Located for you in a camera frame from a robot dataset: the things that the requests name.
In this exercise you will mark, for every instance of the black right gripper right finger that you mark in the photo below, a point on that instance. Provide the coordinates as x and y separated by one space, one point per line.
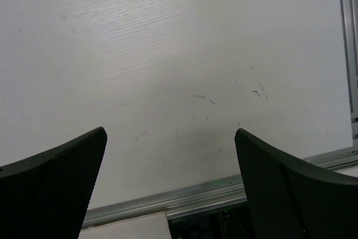
291 198

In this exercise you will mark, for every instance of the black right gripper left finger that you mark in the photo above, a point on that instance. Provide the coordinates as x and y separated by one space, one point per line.
47 195

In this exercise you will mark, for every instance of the aluminium table frame rail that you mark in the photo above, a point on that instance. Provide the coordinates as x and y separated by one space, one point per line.
228 191

